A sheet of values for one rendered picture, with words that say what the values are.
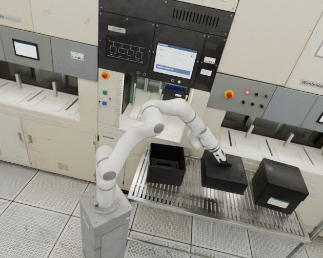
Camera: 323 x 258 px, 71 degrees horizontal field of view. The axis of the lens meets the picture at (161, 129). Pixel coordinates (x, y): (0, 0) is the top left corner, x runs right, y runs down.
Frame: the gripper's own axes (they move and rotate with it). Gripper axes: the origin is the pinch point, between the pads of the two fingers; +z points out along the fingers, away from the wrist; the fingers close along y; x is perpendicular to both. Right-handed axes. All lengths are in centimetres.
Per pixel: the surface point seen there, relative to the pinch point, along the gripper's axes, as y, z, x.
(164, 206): -22, -3, 47
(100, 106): 43, -72, 76
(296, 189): -5, 41, -33
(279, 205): -5, 51, -17
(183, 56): 40, -70, -8
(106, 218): -39, -28, 73
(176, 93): 92, -30, 28
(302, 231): -18, 69, -23
